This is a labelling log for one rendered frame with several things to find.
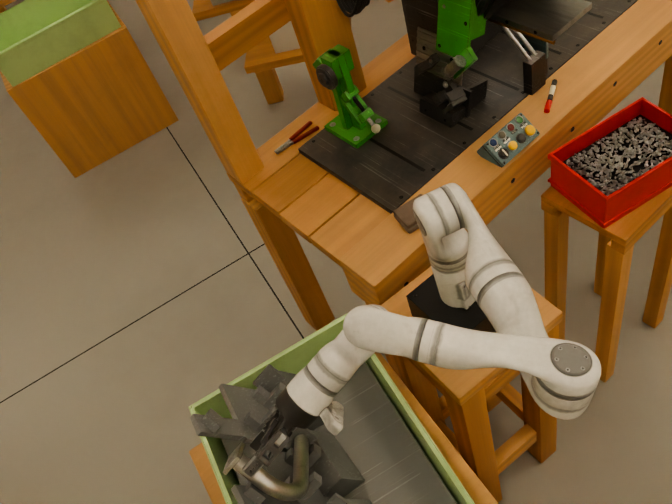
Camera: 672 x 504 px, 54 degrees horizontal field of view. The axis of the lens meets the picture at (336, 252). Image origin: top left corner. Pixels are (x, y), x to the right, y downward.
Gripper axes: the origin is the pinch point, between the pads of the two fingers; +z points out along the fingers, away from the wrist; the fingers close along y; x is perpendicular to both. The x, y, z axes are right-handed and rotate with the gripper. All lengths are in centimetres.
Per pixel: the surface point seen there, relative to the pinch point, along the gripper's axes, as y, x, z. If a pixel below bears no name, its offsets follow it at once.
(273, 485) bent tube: 0.4, 5.8, 1.3
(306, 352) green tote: -41.4, 2.1, -8.1
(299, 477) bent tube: -7.7, 10.7, 1.1
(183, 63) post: -67, -66, -39
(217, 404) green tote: -36.0, -6.5, 12.9
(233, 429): -17.2, -3.0, 6.2
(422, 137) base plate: -89, -5, -65
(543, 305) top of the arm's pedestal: -45, 38, -51
